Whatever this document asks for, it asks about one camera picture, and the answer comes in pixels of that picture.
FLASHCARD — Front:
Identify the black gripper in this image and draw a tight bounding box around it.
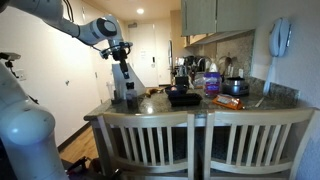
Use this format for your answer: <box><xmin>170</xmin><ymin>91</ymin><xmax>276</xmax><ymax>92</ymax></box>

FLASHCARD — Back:
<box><xmin>112</xmin><ymin>48</ymin><xmax>131</xmax><ymax>80</ymax></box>

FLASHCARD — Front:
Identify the black-capped glass pepper shaker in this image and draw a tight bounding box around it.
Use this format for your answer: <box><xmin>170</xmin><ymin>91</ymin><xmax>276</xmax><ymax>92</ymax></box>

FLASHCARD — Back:
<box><xmin>125</xmin><ymin>82</ymin><xmax>139</xmax><ymax>109</ymax></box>

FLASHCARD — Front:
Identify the white paper towel roll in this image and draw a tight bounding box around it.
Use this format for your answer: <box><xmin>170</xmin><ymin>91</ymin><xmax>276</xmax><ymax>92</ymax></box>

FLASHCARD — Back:
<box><xmin>111</xmin><ymin>62</ymin><xmax>147</xmax><ymax>99</ymax></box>

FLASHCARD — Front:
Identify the white entry door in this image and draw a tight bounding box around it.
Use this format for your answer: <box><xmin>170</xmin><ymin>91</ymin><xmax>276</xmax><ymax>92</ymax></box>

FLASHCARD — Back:
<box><xmin>128</xmin><ymin>23</ymin><xmax>160</xmax><ymax>88</ymax></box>

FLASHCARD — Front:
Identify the wooden slat-back chair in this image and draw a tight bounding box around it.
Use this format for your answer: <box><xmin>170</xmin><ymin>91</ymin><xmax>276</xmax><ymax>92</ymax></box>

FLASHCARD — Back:
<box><xmin>194</xmin><ymin>108</ymin><xmax>320</xmax><ymax>180</ymax></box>
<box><xmin>96</xmin><ymin>111</ymin><xmax>197</xmax><ymax>180</ymax></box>

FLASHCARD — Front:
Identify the black plastic tray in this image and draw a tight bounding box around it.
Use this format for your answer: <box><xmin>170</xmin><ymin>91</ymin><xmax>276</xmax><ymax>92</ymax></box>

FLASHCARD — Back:
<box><xmin>167</xmin><ymin>92</ymin><xmax>204</xmax><ymax>108</ymax></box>

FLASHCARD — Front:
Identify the blue-lidded clear plastic jar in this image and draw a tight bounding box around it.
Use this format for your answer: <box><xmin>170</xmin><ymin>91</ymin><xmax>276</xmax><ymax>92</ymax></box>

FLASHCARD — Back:
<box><xmin>203</xmin><ymin>71</ymin><xmax>223</xmax><ymax>99</ymax></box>

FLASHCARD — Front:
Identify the orange snack package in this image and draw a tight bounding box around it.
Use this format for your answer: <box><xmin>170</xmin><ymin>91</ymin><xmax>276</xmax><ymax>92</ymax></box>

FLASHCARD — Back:
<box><xmin>211</xmin><ymin>93</ymin><xmax>245</xmax><ymax>111</ymax></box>

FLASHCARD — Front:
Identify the silver and black cooker pot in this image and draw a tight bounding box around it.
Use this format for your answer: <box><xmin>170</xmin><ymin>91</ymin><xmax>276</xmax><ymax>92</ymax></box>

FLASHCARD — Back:
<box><xmin>221</xmin><ymin>76</ymin><xmax>251</xmax><ymax>97</ymax></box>

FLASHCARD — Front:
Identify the grey-green wall cabinet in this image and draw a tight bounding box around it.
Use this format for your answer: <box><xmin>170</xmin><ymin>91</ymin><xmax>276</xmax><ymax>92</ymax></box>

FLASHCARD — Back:
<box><xmin>180</xmin><ymin>0</ymin><xmax>258</xmax><ymax>46</ymax></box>

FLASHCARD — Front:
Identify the grey camera on mount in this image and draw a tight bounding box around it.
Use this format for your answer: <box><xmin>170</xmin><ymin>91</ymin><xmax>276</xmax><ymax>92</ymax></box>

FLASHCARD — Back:
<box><xmin>0</xmin><ymin>51</ymin><xmax>22</xmax><ymax>78</ymax></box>

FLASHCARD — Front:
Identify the white wall phone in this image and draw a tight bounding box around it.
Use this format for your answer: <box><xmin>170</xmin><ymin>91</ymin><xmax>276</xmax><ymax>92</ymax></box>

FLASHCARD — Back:
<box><xmin>262</xmin><ymin>17</ymin><xmax>294</xmax><ymax>97</ymax></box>

